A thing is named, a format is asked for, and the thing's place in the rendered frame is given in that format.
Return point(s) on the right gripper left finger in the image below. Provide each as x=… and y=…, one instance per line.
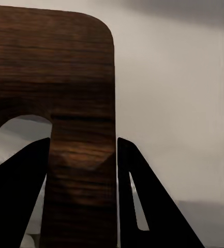
x=21, y=179

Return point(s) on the cutting board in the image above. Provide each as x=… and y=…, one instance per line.
x=60, y=65

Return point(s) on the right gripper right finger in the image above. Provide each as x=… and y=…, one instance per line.
x=168, y=227

